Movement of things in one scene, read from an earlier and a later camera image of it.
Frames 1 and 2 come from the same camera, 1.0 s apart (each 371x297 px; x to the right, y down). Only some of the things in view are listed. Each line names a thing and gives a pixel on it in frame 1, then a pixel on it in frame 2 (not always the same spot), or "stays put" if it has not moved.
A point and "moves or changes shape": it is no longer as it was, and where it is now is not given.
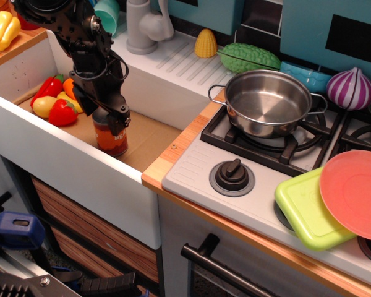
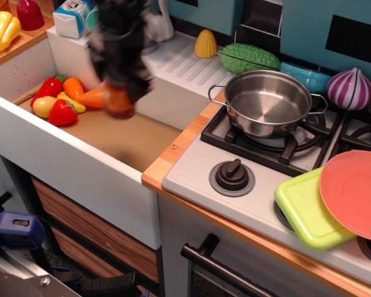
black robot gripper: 101,85 -> 115,45
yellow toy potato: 42,106 stays put
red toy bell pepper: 62,112 stays put
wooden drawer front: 94,244 stays put
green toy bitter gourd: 238,58 stays put
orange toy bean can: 106,142 moves or changes shape
